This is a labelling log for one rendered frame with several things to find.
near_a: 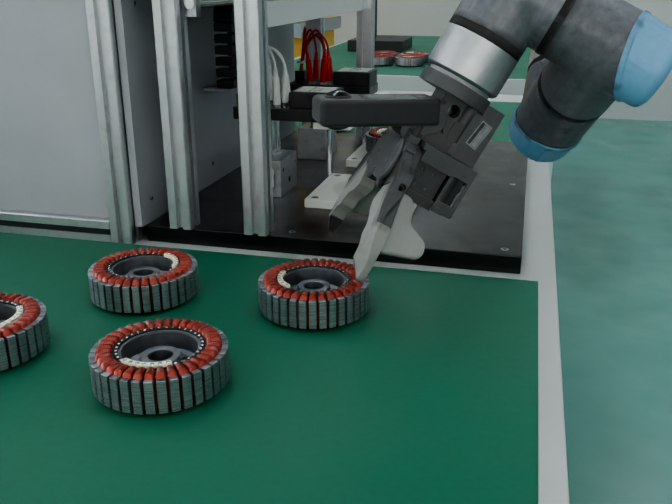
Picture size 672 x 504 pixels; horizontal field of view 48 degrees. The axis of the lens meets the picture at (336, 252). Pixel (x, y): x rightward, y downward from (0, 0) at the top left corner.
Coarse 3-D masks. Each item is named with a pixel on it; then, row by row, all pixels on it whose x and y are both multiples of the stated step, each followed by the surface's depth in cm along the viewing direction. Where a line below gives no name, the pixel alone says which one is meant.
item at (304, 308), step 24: (288, 264) 78; (312, 264) 79; (336, 264) 78; (264, 288) 73; (288, 288) 72; (312, 288) 77; (336, 288) 72; (360, 288) 73; (264, 312) 73; (288, 312) 71; (312, 312) 70; (336, 312) 71; (360, 312) 73
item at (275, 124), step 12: (300, 96) 102; (312, 96) 102; (276, 108) 103; (288, 108) 103; (300, 108) 103; (276, 120) 104; (288, 120) 104; (300, 120) 103; (312, 120) 103; (276, 132) 110; (276, 144) 111
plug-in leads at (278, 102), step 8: (272, 48) 103; (272, 56) 102; (280, 56) 104; (272, 80) 103; (288, 80) 107; (272, 88) 107; (288, 88) 107; (272, 96) 108; (288, 96) 108; (272, 104) 104; (280, 104) 104; (288, 104) 106
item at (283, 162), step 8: (280, 152) 111; (288, 152) 111; (272, 160) 106; (280, 160) 106; (288, 160) 109; (272, 168) 106; (280, 168) 106; (288, 168) 109; (296, 168) 113; (280, 176) 106; (288, 176) 110; (296, 176) 114; (280, 184) 107; (288, 184) 110; (296, 184) 114; (280, 192) 107
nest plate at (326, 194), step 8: (328, 176) 114; (336, 176) 114; (344, 176) 114; (320, 184) 110; (328, 184) 110; (336, 184) 110; (344, 184) 110; (312, 192) 106; (320, 192) 106; (328, 192) 106; (336, 192) 106; (304, 200) 103; (312, 200) 102; (320, 200) 102; (328, 200) 102; (336, 200) 102; (328, 208) 102
